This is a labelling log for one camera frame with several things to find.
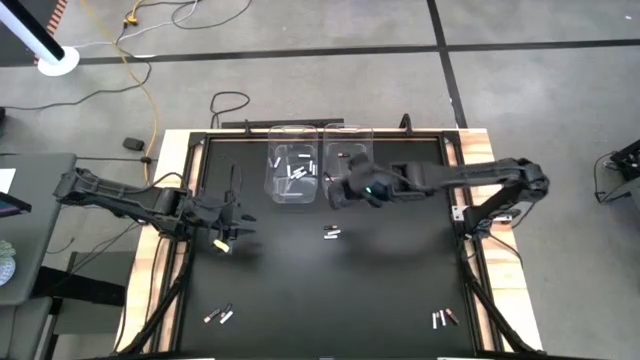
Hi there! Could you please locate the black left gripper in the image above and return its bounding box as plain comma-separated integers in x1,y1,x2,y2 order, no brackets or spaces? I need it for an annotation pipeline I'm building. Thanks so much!
189,197,257,241

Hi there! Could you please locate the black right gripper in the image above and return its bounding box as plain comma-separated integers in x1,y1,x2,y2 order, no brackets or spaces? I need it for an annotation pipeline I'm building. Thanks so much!
328,153,409,210

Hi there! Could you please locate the clear plastic bin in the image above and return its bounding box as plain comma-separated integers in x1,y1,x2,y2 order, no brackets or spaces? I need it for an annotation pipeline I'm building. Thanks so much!
263,124,320,205
320,122,375,201

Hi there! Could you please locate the grey desk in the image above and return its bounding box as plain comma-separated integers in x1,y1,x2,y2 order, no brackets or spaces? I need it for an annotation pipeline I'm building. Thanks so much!
0,152,79,307

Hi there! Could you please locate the dark tablet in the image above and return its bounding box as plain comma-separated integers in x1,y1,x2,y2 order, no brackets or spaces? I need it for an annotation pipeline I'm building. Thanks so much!
0,191,33,219

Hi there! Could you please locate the patterned round object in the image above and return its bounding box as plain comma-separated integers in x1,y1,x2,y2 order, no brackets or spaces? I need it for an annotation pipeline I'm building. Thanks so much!
0,239,17,287

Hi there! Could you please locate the white black pole with base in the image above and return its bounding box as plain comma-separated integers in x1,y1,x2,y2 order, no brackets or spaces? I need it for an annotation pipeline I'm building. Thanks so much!
0,0,81,78

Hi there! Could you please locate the black equipment stand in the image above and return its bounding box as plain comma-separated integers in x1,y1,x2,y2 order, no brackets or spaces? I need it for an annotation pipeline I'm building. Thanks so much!
593,138,640,204

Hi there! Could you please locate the black cable loop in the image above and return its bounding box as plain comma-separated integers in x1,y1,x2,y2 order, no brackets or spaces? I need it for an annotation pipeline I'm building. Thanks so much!
209,91,251,130

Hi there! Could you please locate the yellow extension cable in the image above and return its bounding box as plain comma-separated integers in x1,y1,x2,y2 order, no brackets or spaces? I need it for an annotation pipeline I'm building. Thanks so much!
79,0,160,181

